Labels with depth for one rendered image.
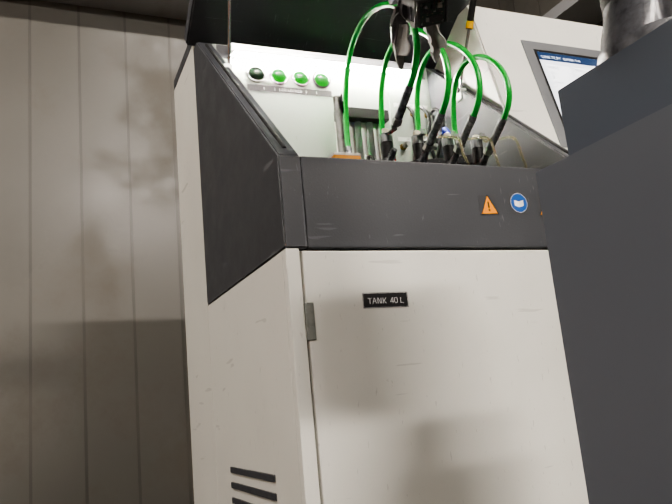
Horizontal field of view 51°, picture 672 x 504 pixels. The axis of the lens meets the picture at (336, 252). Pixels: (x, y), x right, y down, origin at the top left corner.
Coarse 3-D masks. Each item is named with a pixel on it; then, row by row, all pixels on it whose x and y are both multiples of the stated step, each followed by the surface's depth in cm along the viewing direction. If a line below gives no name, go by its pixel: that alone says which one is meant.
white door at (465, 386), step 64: (320, 256) 114; (384, 256) 119; (448, 256) 123; (512, 256) 129; (320, 320) 111; (384, 320) 116; (448, 320) 120; (512, 320) 126; (320, 384) 109; (384, 384) 113; (448, 384) 118; (512, 384) 122; (320, 448) 107; (384, 448) 111; (448, 448) 115; (512, 448) 119; (576, 448) 125
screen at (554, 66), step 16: (528, 48) 187; (544, 48) 190; (560, 48) 192; (576, 48) 195; (544, 64) 186; (560, 64) 189; (576, 64) 192; (592, 64) 194; (544, 80) 183; (560, 80) 186; (544, 96) 180; (560, 112) 179; (560, 128) 176; (560, 144) 174
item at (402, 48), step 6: (402, 24) 138; (402, 30) 139; (408, 30) 137; (402, 36) 139; (408, 36) 140; (402, 42) 139; (408, 42) 137; (396, 48) 140; (402, 48) 139; (408, 48) 137; (396, 54) 141; (402, 54) 139; (408, 54) 137; (396, 60) 142; (402, 60) 142; (402, 66) 143
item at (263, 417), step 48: (240, 288) 137; (288, 288) 111; (240, 336) 137; (288, 336) 111; (240, 384) 137; (288, 384) 111; (240, 432) 137; (288, 432) 111; (240, 480) 137; (288, 480) 111
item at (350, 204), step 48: (336, 192) 118; (384, 192) 121; (432, 192) 125; (480, 192) 129; (528, 192) 134; (336, 240) 116; (384, 240) 119; (432, 240) 123; (480, 240) 127; (528, 240) 131
